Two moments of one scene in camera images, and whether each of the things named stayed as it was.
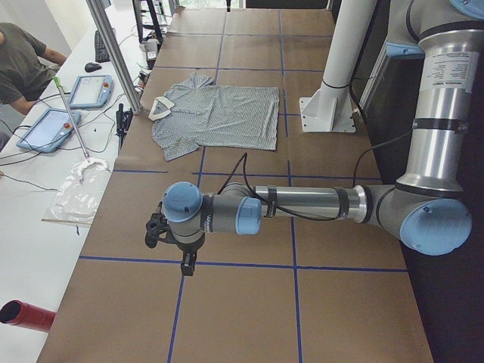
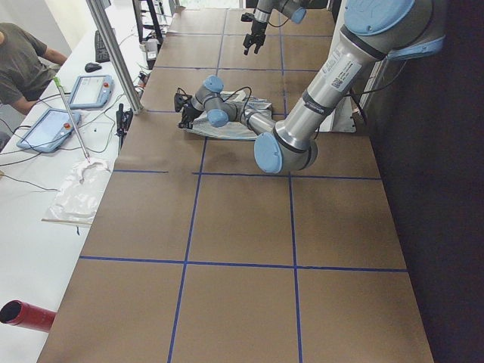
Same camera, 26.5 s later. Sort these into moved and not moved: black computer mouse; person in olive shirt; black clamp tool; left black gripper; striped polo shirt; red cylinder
Moved: striped polo shirt; left black gripper
Not moved: black computer mouse; person in olive shirt; black clamp tool; red cylinder
